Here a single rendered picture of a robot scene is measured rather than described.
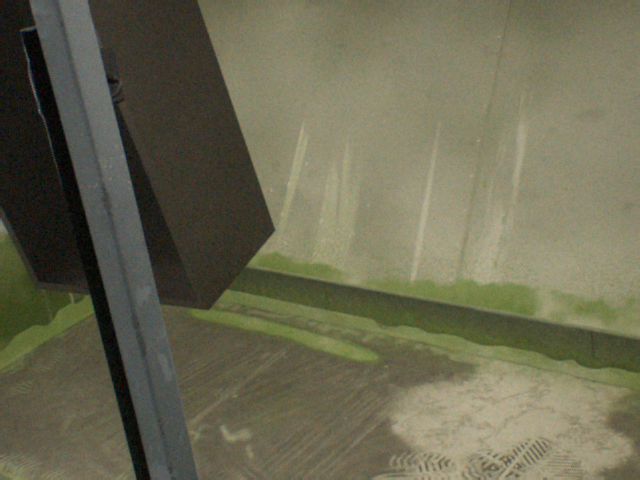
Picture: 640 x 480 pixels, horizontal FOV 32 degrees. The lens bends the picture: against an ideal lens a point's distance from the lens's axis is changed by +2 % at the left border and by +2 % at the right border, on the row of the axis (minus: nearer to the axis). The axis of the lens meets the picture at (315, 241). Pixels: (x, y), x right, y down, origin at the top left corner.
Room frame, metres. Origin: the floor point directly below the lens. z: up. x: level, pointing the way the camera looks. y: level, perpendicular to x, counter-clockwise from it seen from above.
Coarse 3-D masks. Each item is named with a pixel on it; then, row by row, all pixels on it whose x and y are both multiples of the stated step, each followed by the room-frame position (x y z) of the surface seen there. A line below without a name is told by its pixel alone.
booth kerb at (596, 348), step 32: (256, 288) 3.43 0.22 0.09; (288, 288) 3.34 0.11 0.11; (320, 288) 3.25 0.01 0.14; (352, 288) 3.16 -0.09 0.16; (384, 320) 3.09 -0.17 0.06; (416, 320) 3.01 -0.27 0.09; (448, 320) 2.94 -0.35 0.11; (480, 320) 2.87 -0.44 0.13; (512, 320) 2.80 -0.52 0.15; (544, 320) 2.74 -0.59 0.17; (544, 352) 2.74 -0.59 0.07; (576, 352) 2.68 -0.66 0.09; (608, 352) 2.63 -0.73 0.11
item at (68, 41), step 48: (48, 0) 1.33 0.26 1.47; (48, 48) 1.34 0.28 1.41; (96, 48) 1.35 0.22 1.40; (96, 96) 1.34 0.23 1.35; (96, 144) 1.33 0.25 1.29; (96, 192) 1.33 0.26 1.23; (96, 240) 1.35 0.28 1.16; (144, 240) 1.36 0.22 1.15; (144, 288) 1.34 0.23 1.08; (144, 336) 1.33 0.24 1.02; (144, 384) 1.33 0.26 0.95; (144, 432) 1.34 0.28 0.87
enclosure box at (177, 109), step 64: (0, 0) 3.01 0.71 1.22; (128, 0) 2.51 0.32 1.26; (192, 0) 2.70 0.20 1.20; (0, 64) 2.96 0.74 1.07; (128, 64) 2.47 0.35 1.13; (192, 64) 2.66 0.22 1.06; (0, 128) 2.91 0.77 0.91; (128, 128) 2.47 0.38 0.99; (192, 128) 2.61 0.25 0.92; (0, 192) 2.86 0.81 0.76; (192, 192) 2.57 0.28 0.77; (256, 192) 2.78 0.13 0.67; (64, 256) 2.98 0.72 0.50; (192, 256) 2.53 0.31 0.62
